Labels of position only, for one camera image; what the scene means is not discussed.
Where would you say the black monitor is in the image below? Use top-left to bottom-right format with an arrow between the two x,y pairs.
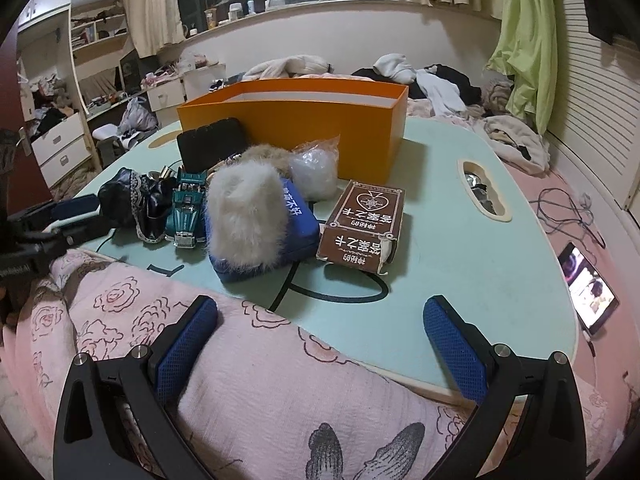
119,52 -> 141,93

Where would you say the blue square tin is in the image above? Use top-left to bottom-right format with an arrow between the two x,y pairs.
207,175 -> 321,288

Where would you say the brown card box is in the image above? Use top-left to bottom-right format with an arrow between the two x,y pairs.
316,180 -> 406,276

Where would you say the black case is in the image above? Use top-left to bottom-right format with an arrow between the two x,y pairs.
176,117 -> 246,173

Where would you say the white bookshelf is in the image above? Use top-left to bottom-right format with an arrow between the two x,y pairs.
65,0 -> 131,111

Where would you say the beige garment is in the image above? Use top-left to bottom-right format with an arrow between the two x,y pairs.
472,115 -> 551,176

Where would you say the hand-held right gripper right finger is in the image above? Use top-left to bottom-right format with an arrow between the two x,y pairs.
422,295 -> 587,480

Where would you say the white hoodie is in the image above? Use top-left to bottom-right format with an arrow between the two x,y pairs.
372,53 -> 468,116

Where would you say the mint green desktop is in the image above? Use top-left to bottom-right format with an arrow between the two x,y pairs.
70,115 -> 581,406

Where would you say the clear plastic bag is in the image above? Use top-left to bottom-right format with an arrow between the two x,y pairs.
289,135 -> 342,201

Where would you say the white two-drawer cabinet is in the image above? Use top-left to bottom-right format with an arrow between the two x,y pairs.
31,110 -> 96,188

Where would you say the green hanging cloth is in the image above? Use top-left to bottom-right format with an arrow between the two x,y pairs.
487,0 -> 558,133

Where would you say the white slatted panel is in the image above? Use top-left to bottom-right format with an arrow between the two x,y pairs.
545,0 -> 640,211

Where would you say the pink floral blanket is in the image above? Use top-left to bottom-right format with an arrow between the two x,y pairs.
0,247 -> 501,480

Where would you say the black satin lace cloth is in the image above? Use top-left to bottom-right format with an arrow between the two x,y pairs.
97,167 -> 176,245

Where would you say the white fur pompom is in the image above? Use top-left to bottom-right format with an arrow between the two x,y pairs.
205,162 -> 288,268

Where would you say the grey plastic bag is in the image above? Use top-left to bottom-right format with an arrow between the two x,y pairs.
120,97 -> 158,133

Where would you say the black hanging garment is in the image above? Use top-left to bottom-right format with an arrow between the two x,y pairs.
582,0 -> 640,46

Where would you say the pink bedsheet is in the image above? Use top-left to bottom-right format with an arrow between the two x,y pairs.
500,160 -> 631,461

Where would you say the white fleece garment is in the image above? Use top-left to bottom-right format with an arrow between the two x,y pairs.
242,55 -> 331,81

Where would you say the brown fleece garment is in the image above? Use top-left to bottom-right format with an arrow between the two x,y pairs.
482,80 -> 516,116

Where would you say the small white drawer unit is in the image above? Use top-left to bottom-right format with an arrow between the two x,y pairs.
146,77 -> 188,111

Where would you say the black cable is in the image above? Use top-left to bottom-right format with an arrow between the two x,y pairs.
530,187 -> 608,251

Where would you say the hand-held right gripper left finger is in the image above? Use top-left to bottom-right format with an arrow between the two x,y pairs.
52,295 -> 220,480

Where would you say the brown fur pompom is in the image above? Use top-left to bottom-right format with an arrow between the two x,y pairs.
220,144 -> 296,173

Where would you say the teal toy car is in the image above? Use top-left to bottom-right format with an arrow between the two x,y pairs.
164,166 -> 211,251

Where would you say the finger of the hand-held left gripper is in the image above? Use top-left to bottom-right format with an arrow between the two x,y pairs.
30,222 -> 108,256
7,194 -> 105,233

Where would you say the smartphone with lit screen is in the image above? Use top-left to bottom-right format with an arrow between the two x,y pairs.
557,242 -> 621,338

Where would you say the silver metal item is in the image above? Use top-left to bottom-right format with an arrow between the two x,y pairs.
465,172 -> 501,213

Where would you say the orange cardboard box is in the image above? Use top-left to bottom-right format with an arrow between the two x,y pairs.
176,78 -> 410,183

